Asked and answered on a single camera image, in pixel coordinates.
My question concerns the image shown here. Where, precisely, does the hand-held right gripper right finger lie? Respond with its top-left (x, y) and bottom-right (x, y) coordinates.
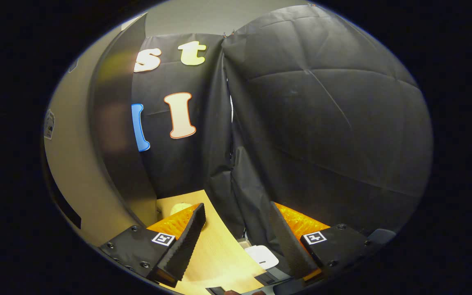
top-left (269, 201), bottom-right (379, 282)

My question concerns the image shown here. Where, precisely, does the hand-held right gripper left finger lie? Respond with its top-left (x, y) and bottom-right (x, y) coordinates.
top-left (98, 202), bottom-right (207, 288)

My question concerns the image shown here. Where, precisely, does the white double-door shoe cabinet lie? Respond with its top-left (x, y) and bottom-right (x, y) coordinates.
top-left (88, 12), bottom-right (158, 227)

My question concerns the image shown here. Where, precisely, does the white plastic device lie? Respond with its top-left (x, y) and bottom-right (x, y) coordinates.
top-left (245, 245), bottom-right (280, 270)

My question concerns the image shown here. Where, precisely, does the dark grey flat device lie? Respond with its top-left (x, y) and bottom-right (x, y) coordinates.
top-left (254, 266), bottom-right (294, 286)

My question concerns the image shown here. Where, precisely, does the yellow round object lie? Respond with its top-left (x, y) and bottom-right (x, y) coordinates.
top-left (170, 202), bottom-right (193, 217)

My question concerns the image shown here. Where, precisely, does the black backdrop cloth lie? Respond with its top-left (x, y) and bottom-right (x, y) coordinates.
top-left (132, 4), bottom-right (434, 254)

